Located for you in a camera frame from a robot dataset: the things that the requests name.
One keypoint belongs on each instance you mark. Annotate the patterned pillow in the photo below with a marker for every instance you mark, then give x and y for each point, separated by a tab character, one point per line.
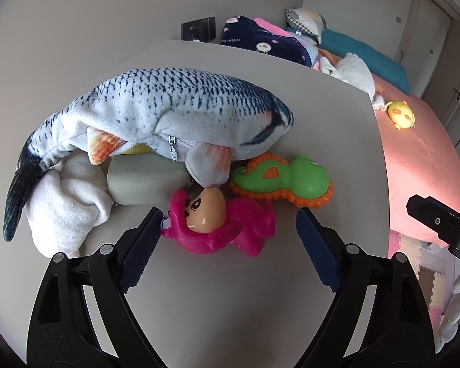
306	23

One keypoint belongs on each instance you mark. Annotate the white goose plush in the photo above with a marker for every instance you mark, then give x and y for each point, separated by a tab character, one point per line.
352	73

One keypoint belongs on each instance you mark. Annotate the yellow soft toy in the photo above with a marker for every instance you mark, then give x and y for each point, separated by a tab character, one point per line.
138	150

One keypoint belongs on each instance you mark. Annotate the bed with pink sheet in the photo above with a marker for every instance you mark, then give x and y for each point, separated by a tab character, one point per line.
418	161

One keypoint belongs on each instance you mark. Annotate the white towel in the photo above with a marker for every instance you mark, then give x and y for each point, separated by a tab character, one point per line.
69	207

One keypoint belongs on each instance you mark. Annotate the pink figure toy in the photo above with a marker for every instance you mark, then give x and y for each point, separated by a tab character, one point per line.
230	226

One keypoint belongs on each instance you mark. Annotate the grey foam block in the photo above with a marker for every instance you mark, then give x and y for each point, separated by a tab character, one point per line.
145	180

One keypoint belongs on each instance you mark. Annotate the grey fish plush toy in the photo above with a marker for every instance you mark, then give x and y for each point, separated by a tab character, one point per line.
168	99

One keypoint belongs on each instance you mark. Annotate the teal pillow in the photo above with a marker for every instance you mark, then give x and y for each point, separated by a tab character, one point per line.
360	55

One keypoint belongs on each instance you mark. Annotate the person's right hand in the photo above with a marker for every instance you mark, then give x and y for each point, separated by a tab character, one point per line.
458	287

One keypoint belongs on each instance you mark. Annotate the light blue blanket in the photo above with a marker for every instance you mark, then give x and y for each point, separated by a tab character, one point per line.
310	53

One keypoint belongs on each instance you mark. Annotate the dark wall socket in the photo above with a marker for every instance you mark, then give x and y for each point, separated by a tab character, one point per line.
198	28

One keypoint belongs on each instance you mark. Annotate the navy cartoon blanket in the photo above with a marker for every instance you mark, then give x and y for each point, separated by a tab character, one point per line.
264	46

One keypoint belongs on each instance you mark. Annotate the yellow chick plush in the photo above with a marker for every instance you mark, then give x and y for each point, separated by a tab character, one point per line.
400	115

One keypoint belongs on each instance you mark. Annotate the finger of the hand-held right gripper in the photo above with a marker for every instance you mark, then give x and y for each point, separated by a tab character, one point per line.
429	214

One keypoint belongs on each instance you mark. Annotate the green seahorse toy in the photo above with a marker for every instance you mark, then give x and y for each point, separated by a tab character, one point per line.
291	180

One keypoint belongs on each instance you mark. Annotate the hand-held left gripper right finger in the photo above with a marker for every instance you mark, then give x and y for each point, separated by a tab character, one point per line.
318	253

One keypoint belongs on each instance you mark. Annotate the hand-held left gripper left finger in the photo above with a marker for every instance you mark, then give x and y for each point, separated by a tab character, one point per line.
140	253

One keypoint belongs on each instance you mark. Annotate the pink blanket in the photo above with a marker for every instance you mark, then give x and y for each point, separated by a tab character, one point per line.
272	26

